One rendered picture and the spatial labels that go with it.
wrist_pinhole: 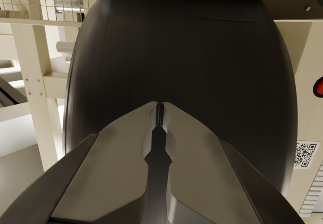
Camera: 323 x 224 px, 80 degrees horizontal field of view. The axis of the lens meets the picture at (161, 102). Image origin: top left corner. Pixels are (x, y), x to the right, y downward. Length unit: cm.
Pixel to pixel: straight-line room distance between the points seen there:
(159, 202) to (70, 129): 13
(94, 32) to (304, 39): 35
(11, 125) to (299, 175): 373
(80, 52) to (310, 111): 43
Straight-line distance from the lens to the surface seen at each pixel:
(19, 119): 387
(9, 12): 99
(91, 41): 25
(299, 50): 44
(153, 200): 23
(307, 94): 47
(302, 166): 57
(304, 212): 71
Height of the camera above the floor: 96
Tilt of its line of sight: 23 degrees up
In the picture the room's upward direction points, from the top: 177 degrees counter-clockwise
